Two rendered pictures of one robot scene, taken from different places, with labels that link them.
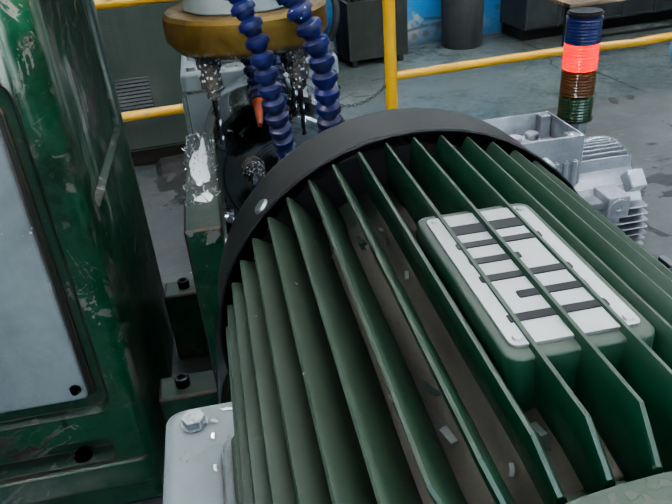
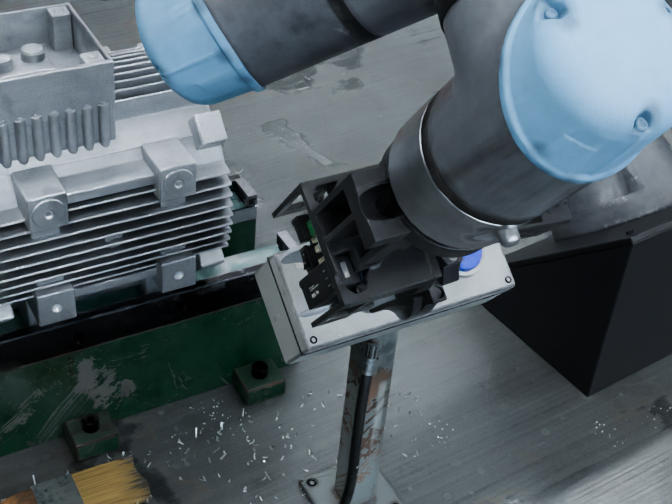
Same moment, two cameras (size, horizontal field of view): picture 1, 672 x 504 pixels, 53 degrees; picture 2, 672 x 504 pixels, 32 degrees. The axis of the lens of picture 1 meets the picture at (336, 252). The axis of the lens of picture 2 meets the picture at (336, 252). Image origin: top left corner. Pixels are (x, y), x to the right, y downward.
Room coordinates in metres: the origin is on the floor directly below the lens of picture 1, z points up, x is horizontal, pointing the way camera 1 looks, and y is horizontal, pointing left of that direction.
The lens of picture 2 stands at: (0.04, -0.19, 1.57)
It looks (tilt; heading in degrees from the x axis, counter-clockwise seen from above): 38 degrees down; 336
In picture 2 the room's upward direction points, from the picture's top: 6 degrees clockwise
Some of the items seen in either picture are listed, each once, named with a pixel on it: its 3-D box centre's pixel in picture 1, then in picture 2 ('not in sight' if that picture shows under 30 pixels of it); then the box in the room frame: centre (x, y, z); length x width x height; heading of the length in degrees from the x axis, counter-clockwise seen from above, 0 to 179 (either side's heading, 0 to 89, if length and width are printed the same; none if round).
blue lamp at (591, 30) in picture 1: (583, 28); not in sight; (1.16, -0.45, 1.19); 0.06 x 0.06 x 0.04
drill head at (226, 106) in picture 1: (277, 146); not in sight; (1.11, 0.09, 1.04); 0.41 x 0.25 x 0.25; 8
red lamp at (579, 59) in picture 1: (580, 55); not in sight; (1.16, -0.45, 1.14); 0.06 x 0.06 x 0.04
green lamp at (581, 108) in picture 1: (575, 105); not in sight; (1.16, -0.45, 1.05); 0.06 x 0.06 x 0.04
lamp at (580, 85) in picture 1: (577, 81); not in sight; (1.16, -0.45, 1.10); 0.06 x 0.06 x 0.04
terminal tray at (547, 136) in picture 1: (521, 154); (16, 86); (0.83, -0.26, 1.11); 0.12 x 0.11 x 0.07; 99
